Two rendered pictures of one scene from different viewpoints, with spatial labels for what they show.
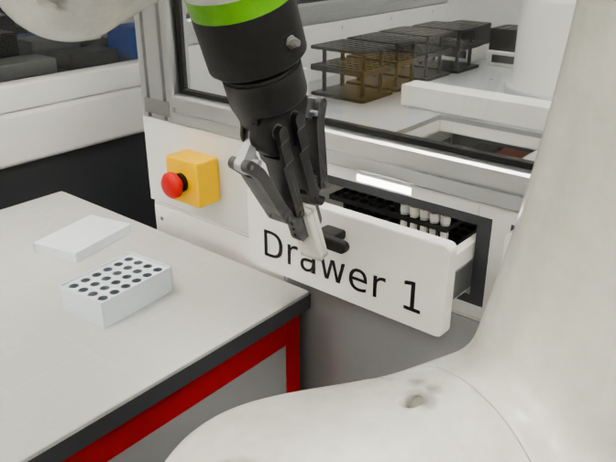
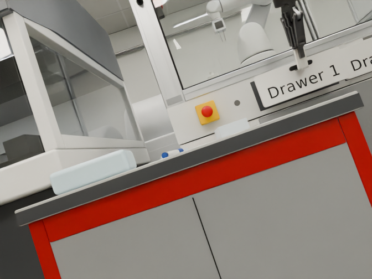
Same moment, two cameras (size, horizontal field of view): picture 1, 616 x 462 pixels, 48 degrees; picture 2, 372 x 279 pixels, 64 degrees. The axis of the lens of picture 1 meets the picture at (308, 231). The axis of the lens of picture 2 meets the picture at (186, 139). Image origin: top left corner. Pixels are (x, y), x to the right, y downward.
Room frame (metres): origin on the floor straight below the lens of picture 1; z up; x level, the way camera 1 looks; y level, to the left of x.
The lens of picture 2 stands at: (0.18, 0.87, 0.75)
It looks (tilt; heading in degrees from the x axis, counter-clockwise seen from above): 3 degrees up; 325
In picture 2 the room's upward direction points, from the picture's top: 19 degrees counter-clockwise
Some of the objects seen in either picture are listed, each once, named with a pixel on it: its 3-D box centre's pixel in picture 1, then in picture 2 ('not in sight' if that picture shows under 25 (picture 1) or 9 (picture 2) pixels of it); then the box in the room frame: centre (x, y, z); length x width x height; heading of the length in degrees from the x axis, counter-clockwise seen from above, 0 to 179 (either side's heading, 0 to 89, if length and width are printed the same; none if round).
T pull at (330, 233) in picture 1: (327, 236); (299, 66); (0.71, -0.02, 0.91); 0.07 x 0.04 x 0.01; 50
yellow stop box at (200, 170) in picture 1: (191, 178); (207, 112); (0.99, 0.18, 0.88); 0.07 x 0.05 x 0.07; 50
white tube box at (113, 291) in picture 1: (117, 287); (231, 130); (0.82, 0.26, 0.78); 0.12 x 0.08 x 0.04; 146
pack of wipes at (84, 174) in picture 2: not in sight; (96, 170); (0.77, 0.69, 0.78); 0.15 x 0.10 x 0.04; 57
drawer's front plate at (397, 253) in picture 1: (341, 253); (300, 77); (0.73, -0.04, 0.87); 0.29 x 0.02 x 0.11; 50
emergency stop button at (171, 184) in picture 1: (174, 184); (207, 111); (0.97, 0.20, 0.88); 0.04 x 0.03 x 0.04; 50
